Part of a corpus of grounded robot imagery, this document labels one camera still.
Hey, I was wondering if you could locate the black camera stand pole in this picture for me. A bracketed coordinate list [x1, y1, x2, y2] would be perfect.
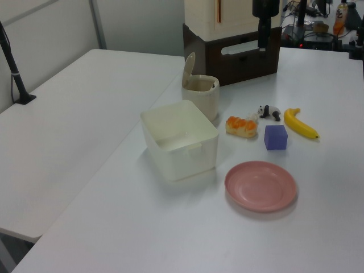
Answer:
[0, 21, 38, 106]

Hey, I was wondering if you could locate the pink plastic plate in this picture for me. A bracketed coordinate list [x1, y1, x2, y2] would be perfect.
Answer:
[224, 160, 298, 213]

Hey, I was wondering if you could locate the white microwave oven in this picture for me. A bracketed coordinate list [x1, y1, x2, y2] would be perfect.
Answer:
[182, 23, 282, 87]

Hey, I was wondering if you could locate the black device with red light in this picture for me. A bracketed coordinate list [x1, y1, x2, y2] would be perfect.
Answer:
[281, 24, 338, 49]

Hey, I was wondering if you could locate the cream flip-lid trash can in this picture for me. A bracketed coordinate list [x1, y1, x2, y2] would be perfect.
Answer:
[181, 52, 221, 122]

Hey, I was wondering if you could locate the orange drink bottle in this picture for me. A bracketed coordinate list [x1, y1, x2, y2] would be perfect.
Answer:
[332, 0, 348, 36]

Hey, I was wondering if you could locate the purple foam cube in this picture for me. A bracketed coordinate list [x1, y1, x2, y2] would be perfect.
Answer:
[263, 125, 288, 151]

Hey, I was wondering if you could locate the orange glazed toy bread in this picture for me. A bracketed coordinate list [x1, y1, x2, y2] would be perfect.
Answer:
[225, 115, 259, 139]

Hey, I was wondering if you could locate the black and white panda figure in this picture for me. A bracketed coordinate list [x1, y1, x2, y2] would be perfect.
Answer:
[258, 104, 283, 122]

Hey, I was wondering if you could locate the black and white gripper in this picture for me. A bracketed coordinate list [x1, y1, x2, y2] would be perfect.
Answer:
[252, 0, 282, 53]

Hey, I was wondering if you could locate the yellow toy banana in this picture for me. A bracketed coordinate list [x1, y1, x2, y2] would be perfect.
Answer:
[283, 107, 321, 139]

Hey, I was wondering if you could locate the cream box with copper strip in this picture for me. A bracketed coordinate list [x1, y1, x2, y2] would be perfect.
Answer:
[184, 0, 283, 41]

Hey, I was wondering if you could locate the black table clamp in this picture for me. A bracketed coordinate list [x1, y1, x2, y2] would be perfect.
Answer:
[347, 27, 364, 61]

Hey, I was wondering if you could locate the white plastic storage box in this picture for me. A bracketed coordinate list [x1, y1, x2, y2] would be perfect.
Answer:
[139, 100, 220, 182]

